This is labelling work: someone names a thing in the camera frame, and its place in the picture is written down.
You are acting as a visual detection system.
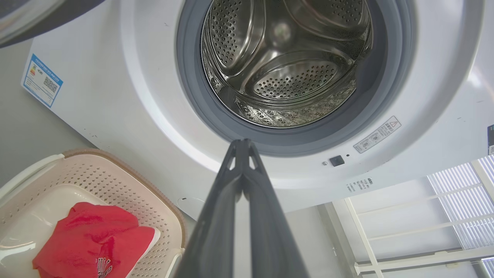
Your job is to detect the blue energy label sticker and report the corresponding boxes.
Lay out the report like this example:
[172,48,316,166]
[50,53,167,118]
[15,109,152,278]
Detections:
[21,53,64,108]

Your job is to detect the red garment with white stripes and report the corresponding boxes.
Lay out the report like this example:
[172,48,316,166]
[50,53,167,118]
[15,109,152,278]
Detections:
[33,202,161,278]

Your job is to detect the white window blinds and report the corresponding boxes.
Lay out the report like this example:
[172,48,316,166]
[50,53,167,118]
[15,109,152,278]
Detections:
[426,154,494,250]

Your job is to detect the washing machine door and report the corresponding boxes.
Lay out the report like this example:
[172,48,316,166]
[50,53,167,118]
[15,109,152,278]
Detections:
[0,0,107,49]

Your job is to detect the white warning sticker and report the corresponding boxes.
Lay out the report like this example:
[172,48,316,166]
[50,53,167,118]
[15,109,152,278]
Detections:
[353,116,402,154]

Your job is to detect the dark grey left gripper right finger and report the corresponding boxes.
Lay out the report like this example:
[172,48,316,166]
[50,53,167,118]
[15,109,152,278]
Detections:
[242,139,310,278]

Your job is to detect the white washing machine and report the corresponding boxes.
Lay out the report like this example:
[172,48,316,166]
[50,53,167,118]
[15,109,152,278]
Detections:
[21,0,494,221]

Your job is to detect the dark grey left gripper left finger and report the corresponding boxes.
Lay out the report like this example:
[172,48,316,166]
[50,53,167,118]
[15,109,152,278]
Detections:
[174,140,245,278]

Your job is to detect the grey rubber door gasket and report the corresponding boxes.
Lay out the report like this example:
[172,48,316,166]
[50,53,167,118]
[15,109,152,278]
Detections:
[176,0,417,157]

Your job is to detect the perforated steel washer drum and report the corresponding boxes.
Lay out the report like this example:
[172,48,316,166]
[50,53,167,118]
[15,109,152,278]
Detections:
[201,0,374,129]

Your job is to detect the beige perforated laundry basket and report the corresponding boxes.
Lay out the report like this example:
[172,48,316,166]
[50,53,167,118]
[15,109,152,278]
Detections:
[0,149,187,278]

